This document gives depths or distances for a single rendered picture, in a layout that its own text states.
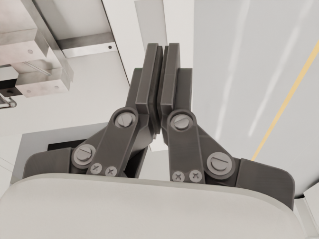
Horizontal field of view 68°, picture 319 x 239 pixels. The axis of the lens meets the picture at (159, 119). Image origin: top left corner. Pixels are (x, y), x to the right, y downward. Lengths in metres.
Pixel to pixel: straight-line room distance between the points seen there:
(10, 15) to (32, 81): 0.11
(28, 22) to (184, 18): 0.23
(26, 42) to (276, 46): 1.63
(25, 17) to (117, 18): 0.16
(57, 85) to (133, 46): 0.19
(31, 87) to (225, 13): 1.23
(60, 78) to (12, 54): 0.07
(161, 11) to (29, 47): 0.20
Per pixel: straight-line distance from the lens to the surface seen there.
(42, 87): 0.46
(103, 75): 0.54
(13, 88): 0.48
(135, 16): 0.28
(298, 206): 6.47
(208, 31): 1.55
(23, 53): 0.41
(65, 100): 0.62
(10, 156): 1.01
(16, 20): 0.41
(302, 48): 1.95
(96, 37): 0.46
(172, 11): 0.28
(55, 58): 0.44
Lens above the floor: 1.19
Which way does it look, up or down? 33 degrees down
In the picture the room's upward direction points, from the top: 174 degrees clockwise
